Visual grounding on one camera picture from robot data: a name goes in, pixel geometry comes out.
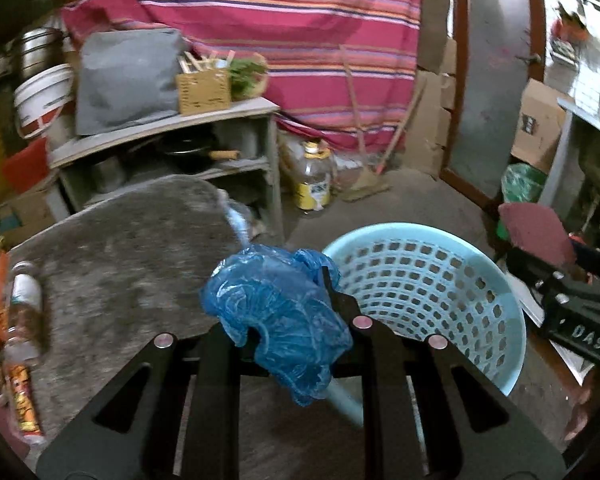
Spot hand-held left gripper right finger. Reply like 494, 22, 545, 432
320, 265, 566, 480

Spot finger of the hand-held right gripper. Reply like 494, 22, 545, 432
505, 247, 600, 311

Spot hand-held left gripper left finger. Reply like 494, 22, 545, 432
35, 322, 253, 480

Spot dark red cloth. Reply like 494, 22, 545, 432
497, 201, 578, 267

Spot blue plastic bag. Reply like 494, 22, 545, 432
200, 244, 355, 407

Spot light blue plastic basket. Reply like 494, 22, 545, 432
321, 223, 527, 456

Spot orange snack packet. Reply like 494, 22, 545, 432
2, 360, 46, 441

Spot person's right forearm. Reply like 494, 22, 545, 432
562, 367, 600, 443

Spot green plastic bag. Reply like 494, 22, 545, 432
500, 162, 548, 241

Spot grey side table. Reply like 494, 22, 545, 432
540, 97, 600, 241

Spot cardboard box black label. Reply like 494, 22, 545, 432
510, 79, 571, 175

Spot grey shaggy mat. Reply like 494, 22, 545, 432
0, 175, 361, 480

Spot cardboard sheets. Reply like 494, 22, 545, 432
405, 0, 458, 176

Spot broom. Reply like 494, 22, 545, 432
339, 44, 426, 203

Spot wooden framed door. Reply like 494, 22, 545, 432
440, 0, 548, 216

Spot clear glass jar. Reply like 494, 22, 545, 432
2, 260, 45, 366

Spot clear oil bottle yellow label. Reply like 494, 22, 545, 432
292, 141, 338, 212

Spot brown cardboard box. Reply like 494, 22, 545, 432
0, 187, 63, 246

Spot low grey shelf unit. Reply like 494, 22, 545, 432
47, 97, 286, 241

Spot red plastic basket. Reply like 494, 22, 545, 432
0, 137, 51, 193

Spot wooden utensil holder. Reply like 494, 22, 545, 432
175, 67, 232, 116

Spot bunch of greens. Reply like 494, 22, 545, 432
227, 55, 271, 102

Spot grey cushion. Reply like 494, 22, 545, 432
75, 27, 191, 137

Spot white plastic bucket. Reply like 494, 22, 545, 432
12, 63, 76, 140

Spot red striped cloth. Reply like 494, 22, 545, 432
60, 0, 423, 153

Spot steel pot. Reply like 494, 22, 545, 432
12, 27, 66, 78

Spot pan with wooden handle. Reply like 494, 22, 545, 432
160, 140, 243, 171

